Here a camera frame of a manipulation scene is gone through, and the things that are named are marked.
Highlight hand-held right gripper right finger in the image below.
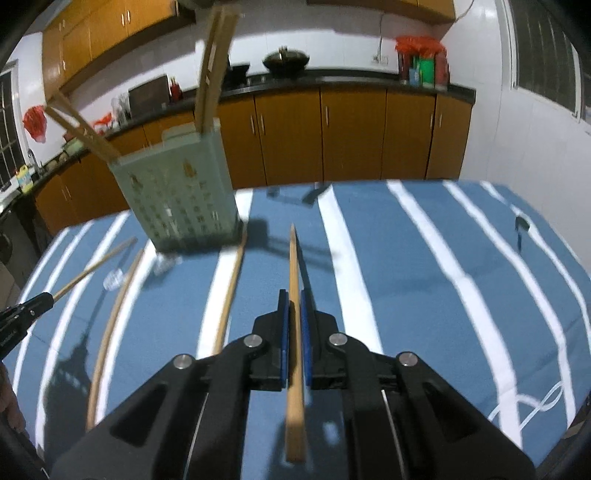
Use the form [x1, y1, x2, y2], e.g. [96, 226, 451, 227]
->
[299, 288, 536, 480]

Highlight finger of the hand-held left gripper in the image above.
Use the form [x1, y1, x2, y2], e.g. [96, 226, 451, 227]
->
[0, 292, 55, 329]

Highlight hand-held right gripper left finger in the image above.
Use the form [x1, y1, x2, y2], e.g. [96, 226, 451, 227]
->
[51, 288, 291, 480]

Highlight wooden chopstick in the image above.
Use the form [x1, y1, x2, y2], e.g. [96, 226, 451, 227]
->
[43, 105, 116, 162]
[52, 237, 138, 302]
[285, 224, 308, 463]
[85, 249, 145, 432]
[194, 7, 225, 132]
[55, 92, 122, 160]
[201, 9, 240, 132]
[211, 229, 249, 358]

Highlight green perforated utensil holder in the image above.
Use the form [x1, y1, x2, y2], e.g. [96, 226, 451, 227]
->
[107, 116, 241, 254]

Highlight person's left hand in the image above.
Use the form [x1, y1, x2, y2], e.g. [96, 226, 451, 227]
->
[0, 362, 27, 435]

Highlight blue striped tablecloth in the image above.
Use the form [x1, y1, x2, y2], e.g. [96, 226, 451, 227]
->
[4, 179, 580, 480]

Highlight barred window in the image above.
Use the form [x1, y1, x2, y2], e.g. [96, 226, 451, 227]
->
[501, 0, 591, 123]
[0, 65, 24, 185]

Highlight wooden lower kitchen cabinets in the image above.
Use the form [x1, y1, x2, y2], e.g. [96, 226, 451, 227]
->
[34, 85, 474, 234]

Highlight dark cutting board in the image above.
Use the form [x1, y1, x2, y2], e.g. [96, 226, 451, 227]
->
[128, 75, 171, 116]

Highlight black kitchen countertop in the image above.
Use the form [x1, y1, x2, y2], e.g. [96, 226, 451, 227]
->
[0, 69, 477, 204]

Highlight black wok with lid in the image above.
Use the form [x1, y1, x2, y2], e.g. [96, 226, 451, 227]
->
[262, 46, 311, 75]

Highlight green carton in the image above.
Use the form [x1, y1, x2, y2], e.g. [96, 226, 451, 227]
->
[418, 55, 437, 87]

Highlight red bag of condiment bottles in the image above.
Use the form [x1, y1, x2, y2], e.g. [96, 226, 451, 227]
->
[394, 36, 450, 86]

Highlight red plastic bag on wall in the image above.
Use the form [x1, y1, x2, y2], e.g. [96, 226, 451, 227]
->
[23, 105, 48, 141]

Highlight wooden upper wall cabinet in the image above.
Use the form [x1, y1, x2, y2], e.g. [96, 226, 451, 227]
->
[41, 0, 181, 100]

